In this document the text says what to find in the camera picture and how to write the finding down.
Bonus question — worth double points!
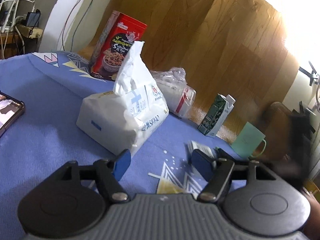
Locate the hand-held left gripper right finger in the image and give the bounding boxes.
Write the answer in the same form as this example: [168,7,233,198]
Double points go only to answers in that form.
[191,149,282,203]

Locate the white tissue pack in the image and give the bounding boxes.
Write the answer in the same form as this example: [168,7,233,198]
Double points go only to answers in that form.
[76,41,170,156]

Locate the black tape cross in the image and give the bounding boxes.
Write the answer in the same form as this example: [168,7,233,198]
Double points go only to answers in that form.
[299,60,320,87]

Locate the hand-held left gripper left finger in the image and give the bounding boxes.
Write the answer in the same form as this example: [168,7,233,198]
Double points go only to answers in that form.
[56,149,132,203]

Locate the smartphone with dark case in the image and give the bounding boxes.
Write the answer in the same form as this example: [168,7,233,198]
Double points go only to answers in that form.
[0,91,25,138]

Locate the red snack box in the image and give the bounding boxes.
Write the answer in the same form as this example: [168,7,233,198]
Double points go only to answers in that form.
[88,10,148,82]

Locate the green plastic mug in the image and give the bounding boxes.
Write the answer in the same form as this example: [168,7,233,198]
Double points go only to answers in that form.
[230,122,267,158]

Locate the black power adapter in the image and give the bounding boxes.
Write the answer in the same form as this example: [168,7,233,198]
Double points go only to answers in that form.
[25,11,42,28]

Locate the blue printed tablecloth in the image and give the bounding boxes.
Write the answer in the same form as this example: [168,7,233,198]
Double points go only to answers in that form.
[0,51,250,240]

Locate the thin hanging cables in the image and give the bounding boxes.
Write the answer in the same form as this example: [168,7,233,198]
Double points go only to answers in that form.
[60,0,98,53]

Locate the plastic bag of cups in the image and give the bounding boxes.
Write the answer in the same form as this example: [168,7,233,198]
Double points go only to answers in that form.
[150,67,197,118]

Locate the brown chair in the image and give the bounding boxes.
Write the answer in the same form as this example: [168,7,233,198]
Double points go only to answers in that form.
[260,101,320,180]

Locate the green milk carton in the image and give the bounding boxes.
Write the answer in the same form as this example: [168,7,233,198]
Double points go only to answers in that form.
[197,93,236,137]

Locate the white barcode packet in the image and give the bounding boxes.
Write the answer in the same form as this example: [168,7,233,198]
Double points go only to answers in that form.
[186,140,218,159]

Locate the white cable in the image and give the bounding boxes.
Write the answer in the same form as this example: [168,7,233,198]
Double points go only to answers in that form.
[314,75,320,110]

